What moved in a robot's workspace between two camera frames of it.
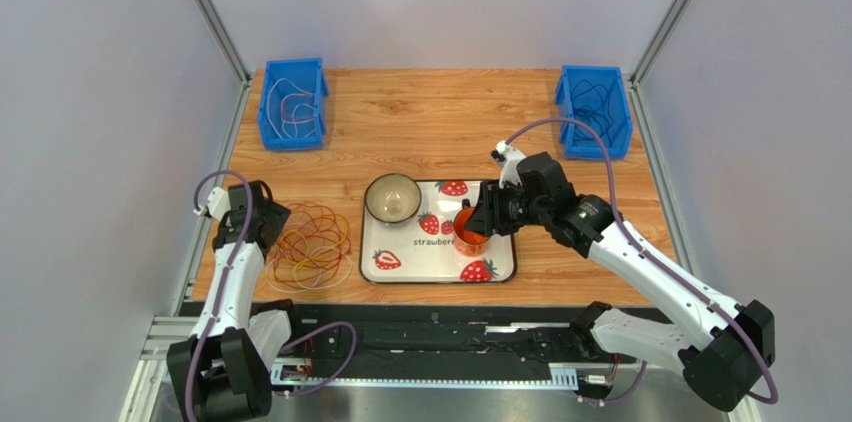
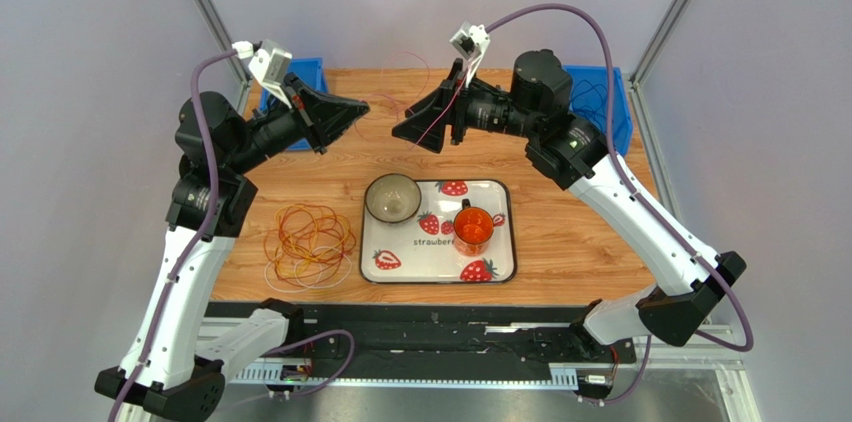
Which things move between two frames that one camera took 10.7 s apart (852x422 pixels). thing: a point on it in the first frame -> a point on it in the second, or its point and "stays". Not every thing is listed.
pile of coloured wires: [313, 247] stays
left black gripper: [275, 215] -> [323, 116]
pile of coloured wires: [314, 244] stays
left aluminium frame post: [231, 44] stays
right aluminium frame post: [744, 409] stays
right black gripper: [496, 209] -> [456, 109]
